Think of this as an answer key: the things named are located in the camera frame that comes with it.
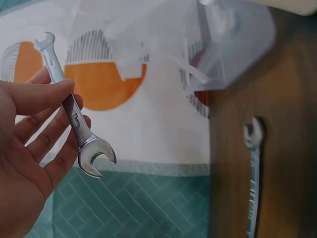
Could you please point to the person's left hand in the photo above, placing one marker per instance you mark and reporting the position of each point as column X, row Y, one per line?
column 17, row 153

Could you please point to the person's left thumb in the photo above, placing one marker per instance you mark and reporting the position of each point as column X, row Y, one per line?
column 42, row 95

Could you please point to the short silver open-end wrench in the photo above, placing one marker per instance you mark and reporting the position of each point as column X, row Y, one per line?
column 95, row 152

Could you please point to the long silver combination wrench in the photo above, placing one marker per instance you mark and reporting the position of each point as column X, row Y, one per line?
column 254, row 173

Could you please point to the clear plastic container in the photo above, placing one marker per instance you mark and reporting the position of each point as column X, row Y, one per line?
column 237, row 49

